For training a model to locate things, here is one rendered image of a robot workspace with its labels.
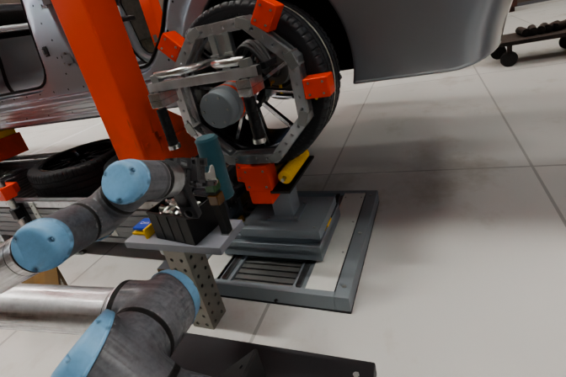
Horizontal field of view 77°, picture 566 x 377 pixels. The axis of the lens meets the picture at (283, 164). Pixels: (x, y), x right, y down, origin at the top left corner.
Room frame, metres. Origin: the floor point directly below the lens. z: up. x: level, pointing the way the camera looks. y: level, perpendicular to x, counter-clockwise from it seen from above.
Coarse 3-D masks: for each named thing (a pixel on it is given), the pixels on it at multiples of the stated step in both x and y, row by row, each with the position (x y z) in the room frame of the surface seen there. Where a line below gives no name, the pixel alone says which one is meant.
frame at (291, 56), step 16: (240, 16) 1.32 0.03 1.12; (192, 32) 1.38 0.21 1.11; (208, 32) 1.36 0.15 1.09; (256, 32) 1.28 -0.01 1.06; (272, 32) 1.30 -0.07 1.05; (192, 48) 1.39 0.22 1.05; (272, 48) 1.26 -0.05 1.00; (288, 48) 1.24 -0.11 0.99; (176, 64) 1.43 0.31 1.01; (288, 64) 1.23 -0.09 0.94; (304, 64) 1.27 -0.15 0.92; (192, 96) 1.49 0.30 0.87; (304, 96) 1.22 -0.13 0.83; (192, 112) 1.48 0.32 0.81; (304, 112) 1.22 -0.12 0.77; (192, 128) 1.44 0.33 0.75; (304, 128) 1.28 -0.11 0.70; (224, 144) 1.44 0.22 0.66; (288, 144) 1.26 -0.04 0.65; (240, 160) 1.36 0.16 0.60; (256, 160) 1.33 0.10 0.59; (272, 160) 1.30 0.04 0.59
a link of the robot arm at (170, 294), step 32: (32, 288) 0.76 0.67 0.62; (64, 288) 0.75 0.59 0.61; (96, 288) 0.73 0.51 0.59; (128, 288) 0.69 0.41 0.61; (160, 288) 0.68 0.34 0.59; (192, 288) 0.72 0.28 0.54; (0, 320) 0.71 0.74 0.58; (32, 320) 0.69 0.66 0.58; (64, 320) 0.67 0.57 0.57; (192, 320) 0.67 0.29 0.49
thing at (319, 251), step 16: (336, 208) 1.55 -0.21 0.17; (336, 224) 1.51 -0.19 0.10; (240, 240) 1.49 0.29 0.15; (256, 240) 1.46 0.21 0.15; (272, 240) 1.43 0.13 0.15; (288, 240) 1.39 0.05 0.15; (304, 240) 1.35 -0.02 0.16; (320, 240) 1.32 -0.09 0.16; (272, 256) 1.37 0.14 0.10; (288, 256) 1.34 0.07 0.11; (304, 256) 1.30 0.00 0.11; (320, 256) 1.27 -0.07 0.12
